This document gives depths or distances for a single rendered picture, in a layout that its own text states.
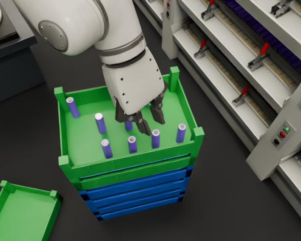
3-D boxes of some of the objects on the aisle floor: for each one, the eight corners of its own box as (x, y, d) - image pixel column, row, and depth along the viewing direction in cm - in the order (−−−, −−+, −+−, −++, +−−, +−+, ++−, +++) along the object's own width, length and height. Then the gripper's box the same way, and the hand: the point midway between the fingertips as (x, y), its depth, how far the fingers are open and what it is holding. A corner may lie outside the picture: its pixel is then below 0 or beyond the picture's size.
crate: (98, 221, 93) (94, 215, 86) (91, 168, 103) (87, 159, 97) (182, 201, 96) (184, 194, 90) (167, 151, 107) (168, 141, 100)
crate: (27, 295, 81) (16, 295, 74) (-34, 280, 83) (-50, 279, 77) (63, 198, 97) (57, 191, 90) (11, 187, 99) (1, 179, 92)
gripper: (94, 79, 41) (134, 159, 52) (170, 29, 47) (191, 111, 58) (74, 70, 46) (113, 144, 57) (144, 26, 52) (168, 101, 63)
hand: (150, 120), depth 57 cm, fingers open, 3 cm apart
